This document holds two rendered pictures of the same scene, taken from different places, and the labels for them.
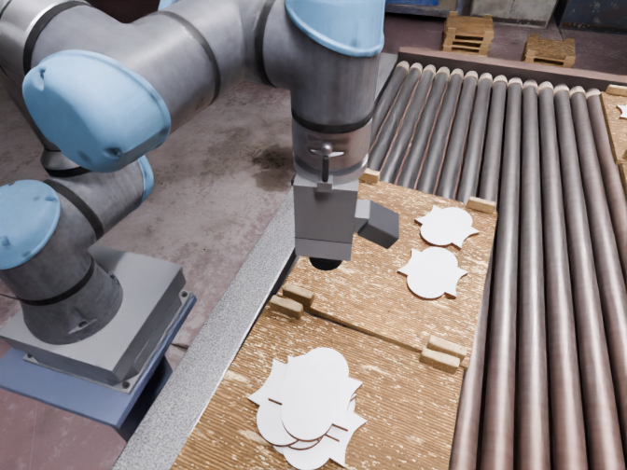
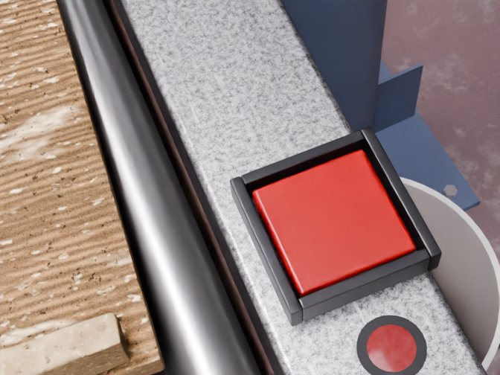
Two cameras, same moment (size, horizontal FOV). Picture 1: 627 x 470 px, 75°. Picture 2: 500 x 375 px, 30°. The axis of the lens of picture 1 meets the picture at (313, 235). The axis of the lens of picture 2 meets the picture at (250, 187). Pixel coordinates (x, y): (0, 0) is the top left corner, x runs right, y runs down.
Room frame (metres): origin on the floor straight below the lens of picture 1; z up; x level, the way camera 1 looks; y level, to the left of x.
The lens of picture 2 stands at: (0.96, -0.14, 1.32)
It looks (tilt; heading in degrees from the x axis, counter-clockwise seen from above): 61 degrees down; 144
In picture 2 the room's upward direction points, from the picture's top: 7 degrees counter-clockwise
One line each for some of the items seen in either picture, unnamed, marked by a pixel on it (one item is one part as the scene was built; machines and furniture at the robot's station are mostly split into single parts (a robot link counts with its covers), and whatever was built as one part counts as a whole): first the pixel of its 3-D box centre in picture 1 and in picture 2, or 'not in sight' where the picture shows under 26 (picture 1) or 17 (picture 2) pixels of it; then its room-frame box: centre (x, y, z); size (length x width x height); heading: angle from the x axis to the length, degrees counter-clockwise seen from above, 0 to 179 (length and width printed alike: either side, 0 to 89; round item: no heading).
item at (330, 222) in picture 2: not in sight; (332, 224); (0.83, 0.01, 0.92); 0.06 x 0.06 x 0.01; 70
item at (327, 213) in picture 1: (348, 199); not in sight; (0.34, -0.04, 1.26); 0.12 x 0.09 x 0.16; 82
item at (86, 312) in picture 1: (64, 288); not in sight; (0.41, 0.41, 1.01); 0.15 x 0.15 x 0.10
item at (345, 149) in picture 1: (330, 134); not in sight; (0.34, -0.02, 1.34); 0.08 x 0.08 x 0.05
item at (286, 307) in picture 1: (286, 307); not in sight; (0.42, 0.05, 0.95); 0.06 x 0.02 x 0.03; 68
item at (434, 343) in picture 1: (446, 348); not in sight; (0.34, -0.22, 0.95); 0.06 x 0.02 x 0.03; 66
